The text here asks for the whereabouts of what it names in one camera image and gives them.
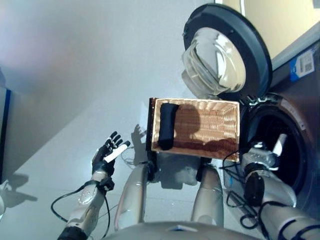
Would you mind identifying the black garment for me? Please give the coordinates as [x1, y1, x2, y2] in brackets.
[157, 102, 180, 151]

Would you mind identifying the woven wicker basket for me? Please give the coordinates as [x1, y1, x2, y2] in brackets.
[150, 97, 241, 163]

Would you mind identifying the blue white machine label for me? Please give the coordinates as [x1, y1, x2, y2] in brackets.
[289, 48, 315, 82]

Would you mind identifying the silver robot leg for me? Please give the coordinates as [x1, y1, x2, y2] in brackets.
[113, 159, 156, 231]
[191, 161, 225, 223]

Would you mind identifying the metal door hinge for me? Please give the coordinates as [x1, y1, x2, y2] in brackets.
[246, 95, 276, 106]

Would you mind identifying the silver robot right leg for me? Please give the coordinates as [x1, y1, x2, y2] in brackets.
[191, 161, 225, 223]

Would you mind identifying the cream cabinet panel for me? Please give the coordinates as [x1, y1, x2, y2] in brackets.
[222, 0, 320, 61]

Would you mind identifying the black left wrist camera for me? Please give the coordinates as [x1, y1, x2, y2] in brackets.
[98, 176, 116, 192]

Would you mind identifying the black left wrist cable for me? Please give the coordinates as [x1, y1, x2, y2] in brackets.
[50, 181, 112, 238]

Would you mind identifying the silver robot left leg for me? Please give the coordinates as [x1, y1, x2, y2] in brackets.
[113, 159, 156, 231]

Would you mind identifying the grey cabinet with dark edge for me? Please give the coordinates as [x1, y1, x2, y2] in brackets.
[0, 84, 13, 183]

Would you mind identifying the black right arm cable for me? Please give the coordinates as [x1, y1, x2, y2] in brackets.
[219, 148, 268, 240]

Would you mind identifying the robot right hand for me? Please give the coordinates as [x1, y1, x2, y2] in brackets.
[251, 133, 289, 166]

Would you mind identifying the round washing machine door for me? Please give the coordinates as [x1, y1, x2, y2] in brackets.
[181, 3, 273, 101]

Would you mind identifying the silver robot torso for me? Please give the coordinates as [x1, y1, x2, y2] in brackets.
[102, 219, 251, 240]

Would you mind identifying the thin white floor cable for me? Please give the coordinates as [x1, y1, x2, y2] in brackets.
[121, 147, 137, 167]

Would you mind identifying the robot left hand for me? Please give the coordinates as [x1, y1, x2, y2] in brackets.
[91, 131, 132, 176]

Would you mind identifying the grey front-load washing machine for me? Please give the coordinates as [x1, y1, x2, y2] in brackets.
[239, 29, 320, 216]

